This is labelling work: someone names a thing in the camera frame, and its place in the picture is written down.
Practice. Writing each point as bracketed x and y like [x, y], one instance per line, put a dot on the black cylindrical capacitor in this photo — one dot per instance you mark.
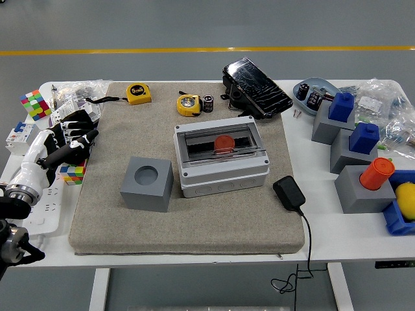
[303, 90]
[314, 98]

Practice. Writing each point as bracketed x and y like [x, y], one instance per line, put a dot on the black device cracked glossy screen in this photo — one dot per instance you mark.
[256, 84]

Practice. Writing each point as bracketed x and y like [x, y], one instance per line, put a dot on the white circuit breaker blue levers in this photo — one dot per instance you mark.
[19, 137]

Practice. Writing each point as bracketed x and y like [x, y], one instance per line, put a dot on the round yellow tape measure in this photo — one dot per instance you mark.
[188, 104]

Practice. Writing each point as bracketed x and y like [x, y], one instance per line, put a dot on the blue square battery block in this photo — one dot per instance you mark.
[340, 107]
[364, 137]

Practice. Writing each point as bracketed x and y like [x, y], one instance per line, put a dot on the small metal part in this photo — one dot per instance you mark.
[319, 90]

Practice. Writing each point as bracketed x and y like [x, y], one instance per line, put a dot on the blue-grey oval tray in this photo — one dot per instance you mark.
[316, 81]

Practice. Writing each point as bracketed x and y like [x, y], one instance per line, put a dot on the blue plastic bin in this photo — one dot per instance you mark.
[394, 220]

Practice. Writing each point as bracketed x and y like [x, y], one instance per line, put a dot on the grey plastic junction box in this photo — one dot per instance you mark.
[223, 186]

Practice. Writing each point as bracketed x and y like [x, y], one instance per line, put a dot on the silver pen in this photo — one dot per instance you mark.
[54, 97]

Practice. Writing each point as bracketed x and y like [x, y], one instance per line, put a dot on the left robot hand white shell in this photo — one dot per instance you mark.
[30, 162]

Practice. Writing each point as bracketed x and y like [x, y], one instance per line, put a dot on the grey-brown mat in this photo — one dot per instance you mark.
[194, 226]

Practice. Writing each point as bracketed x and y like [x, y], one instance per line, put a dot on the yellow lemon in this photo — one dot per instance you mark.
[407, 201]

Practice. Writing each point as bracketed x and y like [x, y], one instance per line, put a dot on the white terminal module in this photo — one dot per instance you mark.
[63, 111]

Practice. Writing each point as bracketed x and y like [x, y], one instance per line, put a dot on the grey holder block round hole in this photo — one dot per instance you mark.
[146, 197]

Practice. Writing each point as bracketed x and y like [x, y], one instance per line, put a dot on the square yellow tape measure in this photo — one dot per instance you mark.
[139, 94]

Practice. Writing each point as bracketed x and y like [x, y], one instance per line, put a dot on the black table control panel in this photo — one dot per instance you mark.
[394, 264]

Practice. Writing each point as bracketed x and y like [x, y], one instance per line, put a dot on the white table leg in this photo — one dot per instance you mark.
[342, 291]

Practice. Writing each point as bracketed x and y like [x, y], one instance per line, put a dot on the black power adapter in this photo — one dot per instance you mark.
[288, 192]

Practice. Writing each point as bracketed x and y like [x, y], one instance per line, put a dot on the orange cylinder battery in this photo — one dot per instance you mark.
[376, 175]
[224, 142]

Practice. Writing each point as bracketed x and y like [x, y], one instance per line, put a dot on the colourful puzzle cube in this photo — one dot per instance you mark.
[34, 105]
[73, 175]

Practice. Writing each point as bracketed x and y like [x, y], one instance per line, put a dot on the clear plastic parts bag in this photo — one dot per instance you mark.
[400, 133]
[373, 97]
[81, 89]

